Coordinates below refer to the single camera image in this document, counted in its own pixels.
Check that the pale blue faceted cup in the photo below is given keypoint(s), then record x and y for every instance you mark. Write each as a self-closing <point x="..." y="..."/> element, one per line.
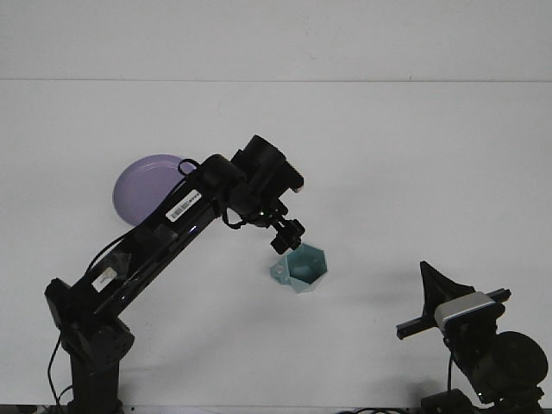
<point x="308" y="276"/>

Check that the pale purple round plate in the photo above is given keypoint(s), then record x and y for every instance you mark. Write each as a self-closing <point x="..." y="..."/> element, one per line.
<point x="138" y="185"/>

